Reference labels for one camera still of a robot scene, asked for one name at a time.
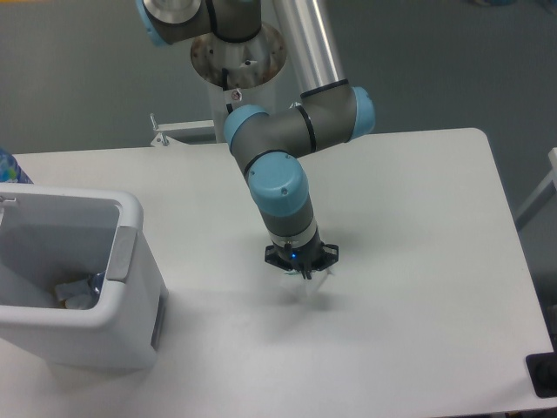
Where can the trash inside trash can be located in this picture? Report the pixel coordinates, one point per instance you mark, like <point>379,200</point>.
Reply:
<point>81,294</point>

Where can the black clamp on table edge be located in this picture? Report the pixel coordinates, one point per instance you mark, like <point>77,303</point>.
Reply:
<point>542,371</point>

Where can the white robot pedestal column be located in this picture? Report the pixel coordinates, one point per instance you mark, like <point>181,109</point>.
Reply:
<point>240,73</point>

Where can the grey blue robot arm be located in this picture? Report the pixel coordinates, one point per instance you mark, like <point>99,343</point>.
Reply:
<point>334,111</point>

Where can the white paper carton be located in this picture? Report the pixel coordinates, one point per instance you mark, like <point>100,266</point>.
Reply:
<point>301,288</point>

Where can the blue patterned bottle at edge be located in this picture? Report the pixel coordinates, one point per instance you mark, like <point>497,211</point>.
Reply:
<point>11,171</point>

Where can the white pedestal base brackets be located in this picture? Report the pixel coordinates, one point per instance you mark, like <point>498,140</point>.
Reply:
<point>183,129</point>

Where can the white plastic trash can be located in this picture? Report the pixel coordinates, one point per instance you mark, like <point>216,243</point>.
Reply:
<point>53,235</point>

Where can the white frame at right edge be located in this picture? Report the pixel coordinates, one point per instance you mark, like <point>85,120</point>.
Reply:
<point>539,197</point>

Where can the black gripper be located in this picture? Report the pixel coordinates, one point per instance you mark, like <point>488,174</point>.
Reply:
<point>314,256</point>

